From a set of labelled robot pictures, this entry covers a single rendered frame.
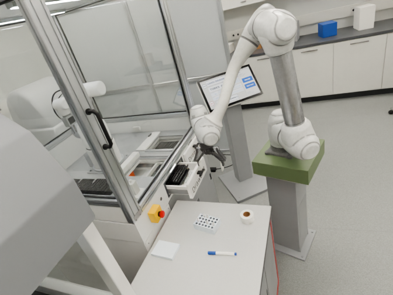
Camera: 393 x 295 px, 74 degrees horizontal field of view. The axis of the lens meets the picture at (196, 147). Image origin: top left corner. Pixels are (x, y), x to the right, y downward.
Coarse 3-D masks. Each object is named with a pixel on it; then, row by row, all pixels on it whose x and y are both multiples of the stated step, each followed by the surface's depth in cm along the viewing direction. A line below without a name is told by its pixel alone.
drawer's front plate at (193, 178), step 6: (204, 162) 171; (198, 168) 162; (192, 174) 155; (198, 174) 162; (204, 174) 171; (192, 180) 154; (198, 180) 162; (186, 186) 149; (192, 186) 153; (198, 186) 161; (192, 192) 153
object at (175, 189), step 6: (180, 162) 177; (186, 162) 175; (192, 162) 173; (192, 168) 175; (168, 186) 157; (174, 186) 155; (180, 186) 154; (168, 192) 159; (174, 192) 158; (180, 192) 156; (186, 192) 154
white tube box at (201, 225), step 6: (198, 216) 143; (210, 216) 141; (198, 222) 139; (204, 222) 140; (210, 222) 137; (216, 222) 136; (198, 228) 139; (204, 228) 136; (210, 228) 134; (216, 228) 136
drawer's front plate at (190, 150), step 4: (192, 140) 193; (196, 140) 197; (192, 144) 190; (188, 148) 184; (192, 148) 190; (184, 152) 180; (188, 152) 183; (192, 152) 190; (184, 156) 179; (188, 156) 183; (188, 160) 183; (192, 160) 189
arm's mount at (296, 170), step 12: (324, 144) 166; (264, 156) 166; (276, 156) 163; (264, 168) 161; (276, 168) 156; (288, 168) 150; (300, 168) 147; (312, 168) 151; (288, 180) 155; (300, 180) 150
